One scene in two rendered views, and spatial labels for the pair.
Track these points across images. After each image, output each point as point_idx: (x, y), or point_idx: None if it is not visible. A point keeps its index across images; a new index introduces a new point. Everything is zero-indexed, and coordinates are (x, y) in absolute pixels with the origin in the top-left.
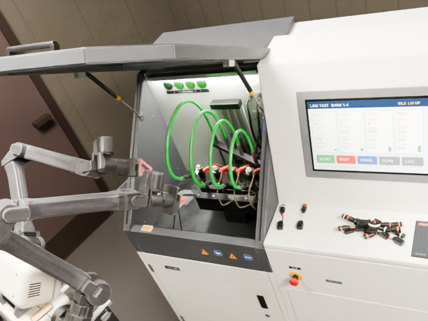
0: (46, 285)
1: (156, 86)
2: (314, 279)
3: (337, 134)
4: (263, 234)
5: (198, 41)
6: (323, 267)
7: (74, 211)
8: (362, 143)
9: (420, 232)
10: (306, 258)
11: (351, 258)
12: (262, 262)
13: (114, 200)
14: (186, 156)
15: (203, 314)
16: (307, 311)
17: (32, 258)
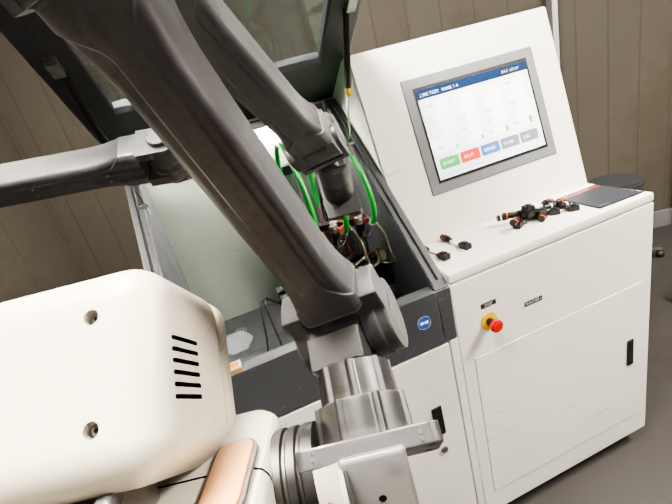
0: (209, 360)
1: None
2: (510, 312)
3: (454, 124)
4: (436, 269)
5: None
6: (523, 279)
7: (270, 75)
8: (481, 128)
9: (574, 199)
10: (503, 273)
11: (553, 239)
12: (444, 320)
13: (312, 110)
14: (207, 297)
15: None
16: (500, 391)
17: (234, 122)
